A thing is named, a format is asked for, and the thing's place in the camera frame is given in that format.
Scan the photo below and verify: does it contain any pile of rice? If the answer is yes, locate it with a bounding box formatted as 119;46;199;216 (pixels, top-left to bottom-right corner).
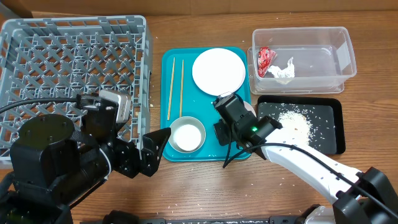
277;111;312;145

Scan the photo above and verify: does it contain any red snack wrapper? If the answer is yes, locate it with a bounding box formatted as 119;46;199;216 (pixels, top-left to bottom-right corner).
257;47;277;78

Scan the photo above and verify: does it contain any white tissue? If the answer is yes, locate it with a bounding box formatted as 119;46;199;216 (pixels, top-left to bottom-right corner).
268;57;295;85

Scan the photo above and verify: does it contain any grey metal bowl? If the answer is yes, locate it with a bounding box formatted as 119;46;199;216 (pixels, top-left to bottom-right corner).
169;116;206;153

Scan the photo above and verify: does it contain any wooden chopstick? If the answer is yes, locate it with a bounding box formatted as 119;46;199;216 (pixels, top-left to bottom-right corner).
179;60;185;118
167;57;175;121

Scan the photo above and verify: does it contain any large white plate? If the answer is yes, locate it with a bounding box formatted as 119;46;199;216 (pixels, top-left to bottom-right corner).
192;48;246;96

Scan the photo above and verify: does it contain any grey dishwasher rack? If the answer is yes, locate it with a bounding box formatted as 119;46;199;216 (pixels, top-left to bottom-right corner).
1;15;153;169

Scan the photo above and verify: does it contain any small white plate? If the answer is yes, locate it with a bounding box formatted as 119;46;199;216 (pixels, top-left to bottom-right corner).
244;101;257;117

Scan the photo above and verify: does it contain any clear plastic bin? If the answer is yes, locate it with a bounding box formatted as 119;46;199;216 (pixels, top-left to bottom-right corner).
248;27;357;95

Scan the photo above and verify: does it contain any small white cup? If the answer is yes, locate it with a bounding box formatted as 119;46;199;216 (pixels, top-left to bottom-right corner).
174;124;201;152

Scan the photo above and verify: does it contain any teal serving tray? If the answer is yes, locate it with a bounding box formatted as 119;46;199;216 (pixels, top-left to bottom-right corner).
160;46;256;162

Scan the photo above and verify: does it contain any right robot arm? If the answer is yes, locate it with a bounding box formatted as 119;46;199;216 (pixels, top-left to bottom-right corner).
212;93;397;223

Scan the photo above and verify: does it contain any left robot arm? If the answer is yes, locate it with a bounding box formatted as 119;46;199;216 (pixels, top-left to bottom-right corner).
1;109;171;223

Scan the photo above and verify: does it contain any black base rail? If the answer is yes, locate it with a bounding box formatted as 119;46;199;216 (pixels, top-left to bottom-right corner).
80;217;312;224

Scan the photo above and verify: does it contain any black waste tray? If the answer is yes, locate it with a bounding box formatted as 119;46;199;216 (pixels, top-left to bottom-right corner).
257;95;346;154

